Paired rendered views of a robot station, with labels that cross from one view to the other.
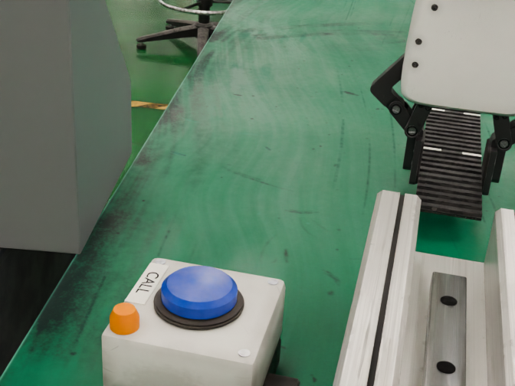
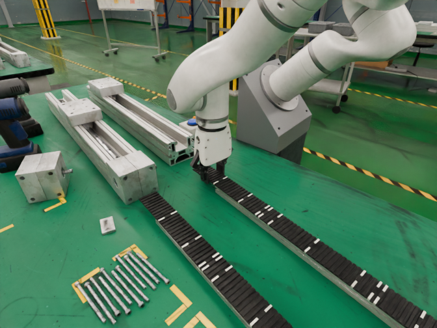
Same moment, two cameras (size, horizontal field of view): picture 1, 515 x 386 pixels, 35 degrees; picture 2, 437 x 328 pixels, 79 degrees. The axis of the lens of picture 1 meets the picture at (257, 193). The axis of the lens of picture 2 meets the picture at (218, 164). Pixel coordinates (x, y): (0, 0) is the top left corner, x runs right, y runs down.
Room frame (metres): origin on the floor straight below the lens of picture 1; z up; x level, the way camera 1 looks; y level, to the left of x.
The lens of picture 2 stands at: (1.02, -0.64, 1.26)
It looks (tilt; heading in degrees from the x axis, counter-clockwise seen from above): 33 degrees down; 129
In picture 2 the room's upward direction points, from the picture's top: straight up
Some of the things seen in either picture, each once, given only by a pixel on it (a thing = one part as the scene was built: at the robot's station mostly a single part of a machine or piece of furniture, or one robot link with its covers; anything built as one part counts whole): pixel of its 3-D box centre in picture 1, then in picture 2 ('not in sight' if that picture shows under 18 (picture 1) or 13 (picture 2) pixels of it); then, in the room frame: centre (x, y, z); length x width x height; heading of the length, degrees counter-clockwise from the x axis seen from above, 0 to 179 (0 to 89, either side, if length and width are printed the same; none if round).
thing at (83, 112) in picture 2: not in sight; (80, 114); (0.02, -0.23, 0.87); 0.16 x 0.11 x 0.07; 168
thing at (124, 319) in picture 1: (124, 316); not in sight; (0.33, 0.06, 0.85); 0.02 x 0.02 x 0.01
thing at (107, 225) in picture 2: not in sight; (107, 225); (0.52, -0.45, 0.78); 0.05 x 0.03 x 0.01; 155
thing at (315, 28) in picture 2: not in sight; (311, 62); (-0.29, 2.90, 0.50); 1.03 x 0.55 x 1.01; 7
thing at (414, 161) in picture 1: (404, 139); (223, 163); (0.62, -0.12, 0.83); 0.03 x 0.03 x 0.07; 79
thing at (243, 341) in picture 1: (212, 350); (191, 131); (0.35, 0.02, 0.81); 0.10 x 0.08 x 0.06; 78
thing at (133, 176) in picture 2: not in sight; (137, 175); (0.46, -0.31, 0.83); 0.12 x 0.09 x 0.10; 78
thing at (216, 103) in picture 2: not in sight; (210, 87); (0.61, -0.16, 1.07); 0.09 x 0.08 x 0.13; 77
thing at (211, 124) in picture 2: not in sight; (211, 118); (0.61, -0.16, 0.99); 0.09 x 0.08 x 0.03; 79
